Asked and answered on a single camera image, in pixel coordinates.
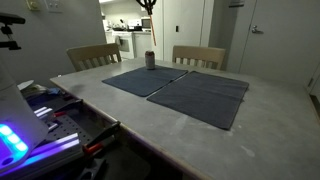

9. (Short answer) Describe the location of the red drinking straw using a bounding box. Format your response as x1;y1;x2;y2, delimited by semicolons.
149;14;157;46

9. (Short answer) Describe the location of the white robot base with LEDs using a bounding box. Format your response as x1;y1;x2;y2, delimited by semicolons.
0;64;48;174

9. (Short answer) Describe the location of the silver and red soda can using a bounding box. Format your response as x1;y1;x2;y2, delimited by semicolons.
145;51;155;70

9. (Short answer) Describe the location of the white kitchen stove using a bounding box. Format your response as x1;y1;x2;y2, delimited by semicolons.
112;31;134;59

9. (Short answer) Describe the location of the left wooden chair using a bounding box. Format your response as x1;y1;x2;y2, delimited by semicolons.
66;43;122;72

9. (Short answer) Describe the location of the wooden chair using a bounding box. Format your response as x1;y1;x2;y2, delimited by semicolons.
66;43;122;72
172;45;226;70

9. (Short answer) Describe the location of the dark blue left placemat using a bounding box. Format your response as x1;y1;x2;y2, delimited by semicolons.
103;66;187;97

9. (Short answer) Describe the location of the right wooden chair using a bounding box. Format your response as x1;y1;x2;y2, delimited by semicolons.
172;45;226;70

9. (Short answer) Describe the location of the dark grey right placemat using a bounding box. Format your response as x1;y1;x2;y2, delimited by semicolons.
147;71;249;130

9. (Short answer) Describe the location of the black perforated mounting board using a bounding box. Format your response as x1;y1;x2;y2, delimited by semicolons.
43;115;92;144

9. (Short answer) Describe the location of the white wall switch plate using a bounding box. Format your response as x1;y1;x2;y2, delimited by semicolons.
45;0;63;13

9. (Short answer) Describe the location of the black camera on mount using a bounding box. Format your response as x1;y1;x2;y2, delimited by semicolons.
0;12;26;50

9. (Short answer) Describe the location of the grey door with handle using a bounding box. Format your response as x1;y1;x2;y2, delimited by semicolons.
240;0;320;86

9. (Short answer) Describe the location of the black orange-handled clamp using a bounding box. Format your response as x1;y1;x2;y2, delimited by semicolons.
82;122;120;155

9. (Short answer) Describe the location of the aluminium extrusion rail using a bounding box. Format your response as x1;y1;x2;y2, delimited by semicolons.
0;133;83;180

